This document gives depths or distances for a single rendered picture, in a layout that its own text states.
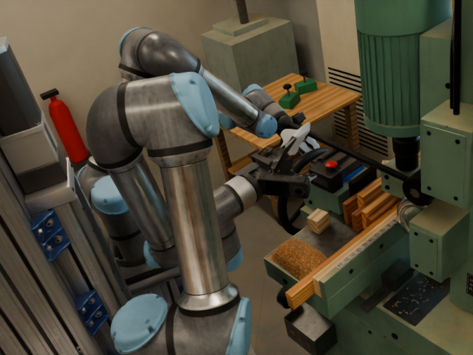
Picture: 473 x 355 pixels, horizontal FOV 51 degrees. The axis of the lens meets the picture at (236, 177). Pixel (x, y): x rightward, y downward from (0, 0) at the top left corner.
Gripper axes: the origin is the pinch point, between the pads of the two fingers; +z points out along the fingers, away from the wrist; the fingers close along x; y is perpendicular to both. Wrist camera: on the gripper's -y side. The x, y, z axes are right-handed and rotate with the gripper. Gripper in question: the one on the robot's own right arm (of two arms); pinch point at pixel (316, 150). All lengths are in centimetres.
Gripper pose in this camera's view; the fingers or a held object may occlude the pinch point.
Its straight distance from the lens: 120.9
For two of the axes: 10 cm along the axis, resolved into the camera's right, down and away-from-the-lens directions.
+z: 7.6, -4.9, 4.2
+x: 1.9, 7.9, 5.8
